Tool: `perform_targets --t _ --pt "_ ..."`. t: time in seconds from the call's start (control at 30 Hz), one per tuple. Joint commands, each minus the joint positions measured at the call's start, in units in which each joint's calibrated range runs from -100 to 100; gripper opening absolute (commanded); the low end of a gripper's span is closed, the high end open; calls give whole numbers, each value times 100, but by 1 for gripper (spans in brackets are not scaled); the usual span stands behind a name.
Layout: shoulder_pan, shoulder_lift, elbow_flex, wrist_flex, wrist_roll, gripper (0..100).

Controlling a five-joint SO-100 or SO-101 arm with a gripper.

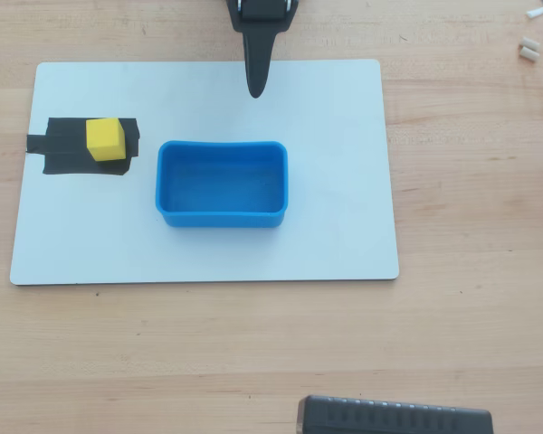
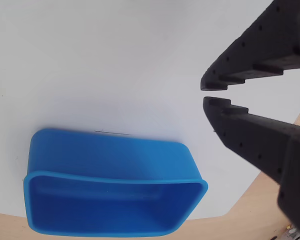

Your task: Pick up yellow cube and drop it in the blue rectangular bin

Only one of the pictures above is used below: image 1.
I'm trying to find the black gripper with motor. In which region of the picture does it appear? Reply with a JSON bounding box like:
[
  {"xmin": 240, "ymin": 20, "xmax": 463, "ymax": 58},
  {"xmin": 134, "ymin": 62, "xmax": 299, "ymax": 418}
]
[{"xmin": 225, "ymin": 0, "xmax": 300, "ymax": 100}]

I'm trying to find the yellow foam cube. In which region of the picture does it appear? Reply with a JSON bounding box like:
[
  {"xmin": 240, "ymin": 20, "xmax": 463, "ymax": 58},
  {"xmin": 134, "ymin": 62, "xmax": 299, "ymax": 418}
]
[{"xmin": 85, "ymin": 118, "xmax": 128, "ymax": 164}]

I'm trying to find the blue rectangular plastic bin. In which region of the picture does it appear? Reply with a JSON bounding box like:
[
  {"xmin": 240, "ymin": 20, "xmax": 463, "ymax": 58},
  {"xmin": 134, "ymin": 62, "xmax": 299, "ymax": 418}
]
[{"xmin": 154, "ymin": 139, "xmax": 292, "ymax": 230}]

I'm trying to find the white rectangular board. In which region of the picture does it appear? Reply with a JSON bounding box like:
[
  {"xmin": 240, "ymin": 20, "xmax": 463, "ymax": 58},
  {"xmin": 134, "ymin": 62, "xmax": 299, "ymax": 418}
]
[{"xmin": 9, "ymin": 58, "xmax": 401, "ymax": 288}]

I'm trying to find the black ribbed device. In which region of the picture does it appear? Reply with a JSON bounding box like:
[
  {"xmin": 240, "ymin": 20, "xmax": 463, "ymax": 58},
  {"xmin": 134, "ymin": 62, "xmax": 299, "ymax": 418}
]
[{"xmin": 296, "ymin": 394, "xmax": 495, "ymax": 434}]

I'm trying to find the black tape patch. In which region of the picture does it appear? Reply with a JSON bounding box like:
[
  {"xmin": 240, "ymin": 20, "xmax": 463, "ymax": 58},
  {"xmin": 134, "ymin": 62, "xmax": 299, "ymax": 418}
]
[{"xmin": 25, "ymin": 117, "xmax": 142, "ymax": 178}]

